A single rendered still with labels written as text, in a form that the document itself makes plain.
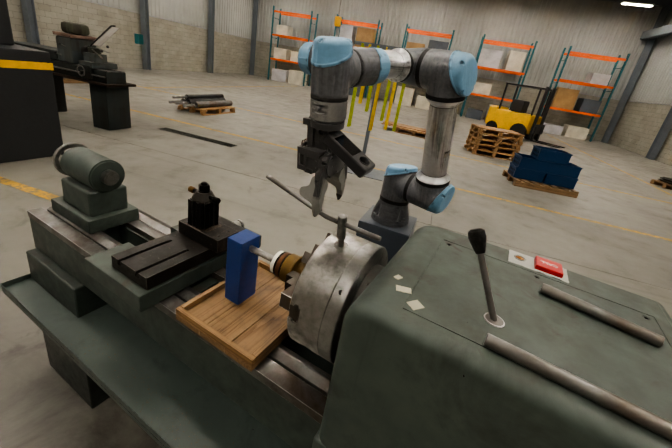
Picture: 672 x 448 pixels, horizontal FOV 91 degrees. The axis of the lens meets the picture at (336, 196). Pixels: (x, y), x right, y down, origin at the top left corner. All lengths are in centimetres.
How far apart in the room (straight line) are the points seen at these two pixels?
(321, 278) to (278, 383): 33
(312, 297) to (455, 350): 33
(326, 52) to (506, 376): 60
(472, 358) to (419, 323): 9
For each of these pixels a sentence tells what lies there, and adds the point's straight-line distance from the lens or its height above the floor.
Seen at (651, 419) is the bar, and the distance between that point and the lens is 67.
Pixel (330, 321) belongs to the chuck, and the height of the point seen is 112.
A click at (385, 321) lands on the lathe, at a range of 62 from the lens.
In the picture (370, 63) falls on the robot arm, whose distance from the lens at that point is 71.
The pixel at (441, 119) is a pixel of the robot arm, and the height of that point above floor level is 154.
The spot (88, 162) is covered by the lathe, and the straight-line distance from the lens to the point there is 162.
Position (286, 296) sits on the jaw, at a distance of 84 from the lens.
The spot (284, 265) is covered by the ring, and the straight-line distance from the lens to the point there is 94.
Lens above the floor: 164
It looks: 21 degrees down
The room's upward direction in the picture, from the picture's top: 10 degrees clockwise
